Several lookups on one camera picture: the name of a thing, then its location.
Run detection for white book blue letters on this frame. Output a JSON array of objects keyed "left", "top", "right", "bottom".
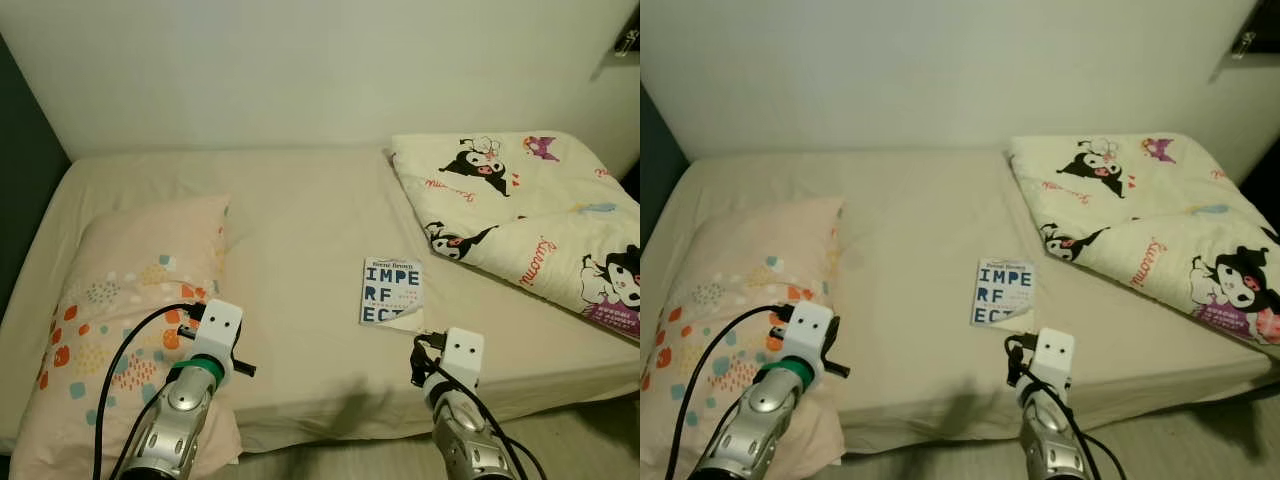
[
  {"left": 359, "top": 257, "right": 425, "bottom": 332},
  {"left": 969, "top": 259, "right": 1037, "bottom": 332}
]

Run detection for pink patterned pillow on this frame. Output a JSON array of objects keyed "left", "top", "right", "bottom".
[
  {"left": 8, "top": 195, "right": 243, "bottom": 480},
  {"left": 640, "top": 197, "right": 847, "bottom": 480}
]

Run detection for cream cartoon print quilt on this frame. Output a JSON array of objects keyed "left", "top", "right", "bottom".
[
  {"left": 1007, "top": 134, "right": 1280, "bottom": 348},
  {"left": 387, "top": 131, "right": 641, "bottom": 342}
]

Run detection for bed with beige sheet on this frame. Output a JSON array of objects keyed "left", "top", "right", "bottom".
[
  {"left": 640, "top": 150, "right": 1280, "bottom": 443},
  {"left": 0, "top": 147, "right": 641, "bottom": 454}
]

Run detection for dark green padded headboard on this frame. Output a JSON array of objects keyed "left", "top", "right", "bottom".
[
  {"left": 640, "top": 82, "right": 691, "bottom": 233},
  {"left": 0, "top": 30, "right": 72, "bottom": 323}
]

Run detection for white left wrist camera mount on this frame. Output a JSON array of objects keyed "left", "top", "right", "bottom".
[
  {"left": 778, "top": 300, "right": 838, "bottom": 391},
  {"left": 188, "top": 298, "right": 245, "bottom": 389}
]

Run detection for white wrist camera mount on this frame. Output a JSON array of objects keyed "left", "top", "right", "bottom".
[
  {"left": 188, "top": 298, "right": 245, "bottom": 389},
  {"left": 1030, "top": 328, "right": 1077, "bottom": 391},
  {"left": 778, "top": 300, "right": 838, "bottom": 391},
  {"left": 437, "top": 328, "right": 486, "bottom": 391}
]

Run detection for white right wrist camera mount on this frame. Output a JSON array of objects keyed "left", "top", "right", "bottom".
[
  {"left": 1030, "top": 328, "right": 1077, "bottom": 391},
  {"left": 437, "top": 328, "right": 486, "bottom": 391}
]

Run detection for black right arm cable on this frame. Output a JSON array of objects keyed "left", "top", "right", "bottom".
[
  {"left": 412, "top": 345, "right": 548, "bottom": 480},
  {"left": 1005, "top": 345, "right": 1129, "bottom": 480}
]

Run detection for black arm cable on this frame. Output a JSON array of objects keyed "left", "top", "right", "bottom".
[
  {"left": 92, "top": 303, "right": 206, "bottom": 480},
  {"left": 412, "top": 345, "right": 548, "bottom": 480},
  {"left": 1005, "top": 345, "right": 1129, "bottom": 480},
  {"left": 665, "top": 305, "right": 796, "bottom": 480}
]

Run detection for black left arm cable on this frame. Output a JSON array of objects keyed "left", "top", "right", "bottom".
[
  {"left": 92, "top": 303, "right": 206, "bottom": 480},
  {"left": 665, "top": 305, "right": 796, "bottom": 480}
]

